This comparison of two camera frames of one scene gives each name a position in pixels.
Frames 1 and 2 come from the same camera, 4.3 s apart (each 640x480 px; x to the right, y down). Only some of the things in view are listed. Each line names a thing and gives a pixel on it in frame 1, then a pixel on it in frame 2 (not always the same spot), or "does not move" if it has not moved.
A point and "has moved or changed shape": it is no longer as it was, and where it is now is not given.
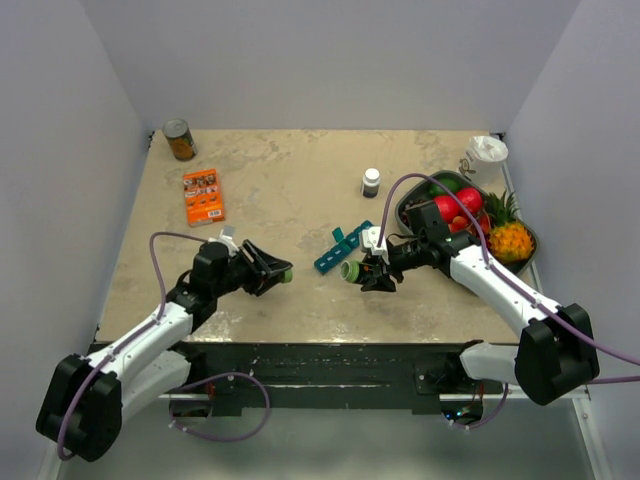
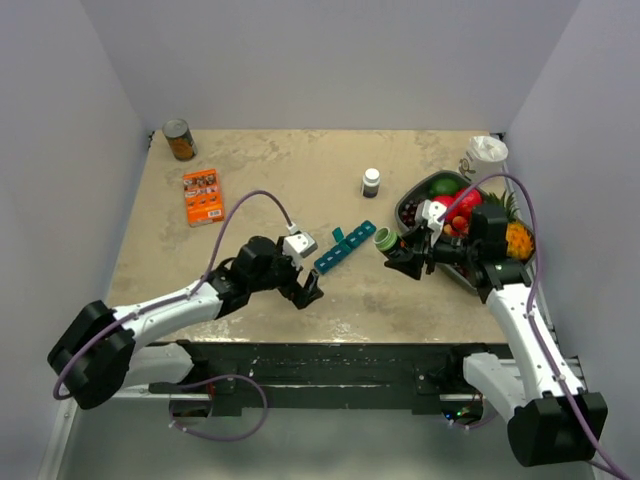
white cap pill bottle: [371, 182] does not move
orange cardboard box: [202, 197] does not move
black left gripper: [260, 280] → [293, 290]
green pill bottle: [349, 270] has moved or changed shape
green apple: [436, 190] does not move
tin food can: [180, 139] does not move
